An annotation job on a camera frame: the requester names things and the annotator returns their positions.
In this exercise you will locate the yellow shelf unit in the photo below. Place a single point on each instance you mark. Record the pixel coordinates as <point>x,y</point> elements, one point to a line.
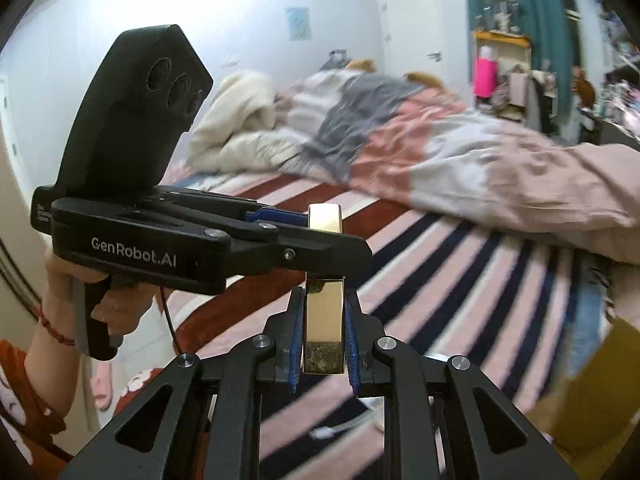
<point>502,40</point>

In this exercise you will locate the pink slipper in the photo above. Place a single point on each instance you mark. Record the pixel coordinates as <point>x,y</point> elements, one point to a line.
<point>101,385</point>

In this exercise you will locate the blue denim cloth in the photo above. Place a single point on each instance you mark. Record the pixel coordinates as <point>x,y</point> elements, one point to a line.
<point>592,300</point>

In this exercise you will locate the white door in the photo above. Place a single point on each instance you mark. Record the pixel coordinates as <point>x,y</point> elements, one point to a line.
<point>415,30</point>

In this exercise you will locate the red floral slipper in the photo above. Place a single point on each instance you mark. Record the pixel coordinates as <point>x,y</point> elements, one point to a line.
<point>136,387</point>

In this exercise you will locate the mustard yellow cloth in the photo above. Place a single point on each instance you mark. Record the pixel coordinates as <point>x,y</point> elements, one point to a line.
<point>595,400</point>

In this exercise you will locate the pink grey patchwork duvet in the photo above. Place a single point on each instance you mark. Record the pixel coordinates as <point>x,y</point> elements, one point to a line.
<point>450,150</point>

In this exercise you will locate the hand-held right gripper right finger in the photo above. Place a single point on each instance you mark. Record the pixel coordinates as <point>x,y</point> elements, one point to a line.
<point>352,350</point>

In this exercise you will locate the cluttered desk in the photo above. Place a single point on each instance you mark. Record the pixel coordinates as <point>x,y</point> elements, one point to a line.
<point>612,90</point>

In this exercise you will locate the light blue wall poster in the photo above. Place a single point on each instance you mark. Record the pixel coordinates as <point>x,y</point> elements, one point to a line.
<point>299,22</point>

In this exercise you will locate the person's left hand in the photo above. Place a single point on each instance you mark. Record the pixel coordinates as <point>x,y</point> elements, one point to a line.
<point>127,307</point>

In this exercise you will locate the bright pink bag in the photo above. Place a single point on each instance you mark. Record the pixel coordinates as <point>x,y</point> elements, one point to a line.
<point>485,79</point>

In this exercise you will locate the striped bed sheet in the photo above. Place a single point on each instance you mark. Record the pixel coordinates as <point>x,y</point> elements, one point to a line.
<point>450,280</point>

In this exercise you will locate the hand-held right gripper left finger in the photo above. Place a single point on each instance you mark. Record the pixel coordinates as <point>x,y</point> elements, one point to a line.
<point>296,345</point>

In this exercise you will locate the teal curtain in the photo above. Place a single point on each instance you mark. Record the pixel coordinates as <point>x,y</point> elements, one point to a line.
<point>540,20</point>

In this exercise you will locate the cream fluffy blanket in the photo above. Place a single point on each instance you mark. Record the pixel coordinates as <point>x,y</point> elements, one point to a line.
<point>240,120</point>

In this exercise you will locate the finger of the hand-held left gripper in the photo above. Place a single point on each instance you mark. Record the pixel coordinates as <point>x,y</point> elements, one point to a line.
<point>320,255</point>
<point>272,216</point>

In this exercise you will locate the gold rectangular box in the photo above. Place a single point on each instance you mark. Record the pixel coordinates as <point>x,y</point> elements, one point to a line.
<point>324,310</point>

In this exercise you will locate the person's left forearm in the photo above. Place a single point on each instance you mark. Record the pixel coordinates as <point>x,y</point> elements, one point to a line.
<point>30,375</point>

